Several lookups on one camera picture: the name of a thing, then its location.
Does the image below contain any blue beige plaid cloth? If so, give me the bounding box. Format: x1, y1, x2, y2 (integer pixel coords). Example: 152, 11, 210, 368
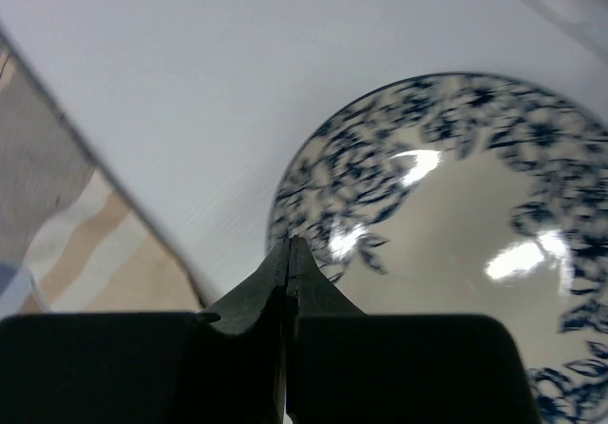
1, 43, 202, 316

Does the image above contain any blue floral plate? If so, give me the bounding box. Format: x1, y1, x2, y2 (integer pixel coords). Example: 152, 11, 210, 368
267, 73, 607, 423

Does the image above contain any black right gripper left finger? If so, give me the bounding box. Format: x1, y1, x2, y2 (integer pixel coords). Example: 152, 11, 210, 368
1, 241, 290, 423

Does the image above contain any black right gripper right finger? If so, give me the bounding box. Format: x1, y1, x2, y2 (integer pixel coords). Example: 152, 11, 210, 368
286, 237, 541, 423

